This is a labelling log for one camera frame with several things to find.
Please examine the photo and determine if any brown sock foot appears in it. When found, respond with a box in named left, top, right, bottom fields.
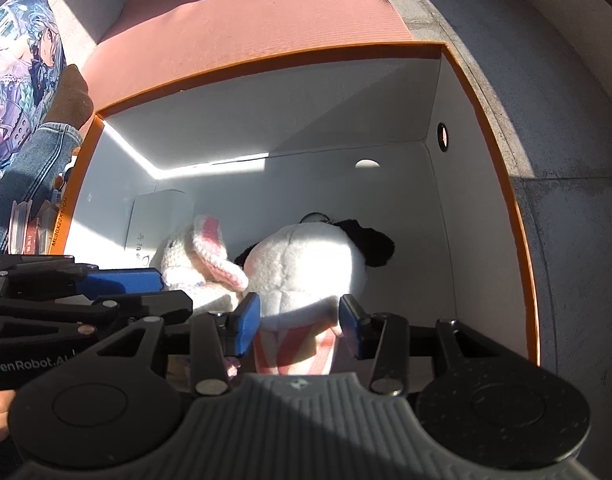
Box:
left=44, top=64, right=93, bottom=129

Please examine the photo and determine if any blue jeans leg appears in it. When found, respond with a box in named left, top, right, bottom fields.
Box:
left=0, top=122, right=82, bottom=252

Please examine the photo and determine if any anime print pillow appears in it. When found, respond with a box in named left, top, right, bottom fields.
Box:
left=0, top=0, right=65, bottom=177

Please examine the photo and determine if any pink notebook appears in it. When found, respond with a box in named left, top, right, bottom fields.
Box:
left=8, top=200, right=33, bottom=255

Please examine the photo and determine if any dark red small box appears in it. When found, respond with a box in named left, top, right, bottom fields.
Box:
left=23, top=218, right=46, bottom=256

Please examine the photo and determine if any white plush dog toy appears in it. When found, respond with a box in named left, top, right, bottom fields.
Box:
left=235, top=212, right=396, bottom=375

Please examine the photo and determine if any orange storage box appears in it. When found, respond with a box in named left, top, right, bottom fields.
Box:
left=52, top=42, right=541, bottom=362

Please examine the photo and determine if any pink floor mat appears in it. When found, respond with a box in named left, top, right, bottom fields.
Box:
left=82, top=0, right=412, bottom=108

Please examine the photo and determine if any crochet bunny toy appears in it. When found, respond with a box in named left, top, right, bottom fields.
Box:
left=151, top=214, right=248, bottom=314

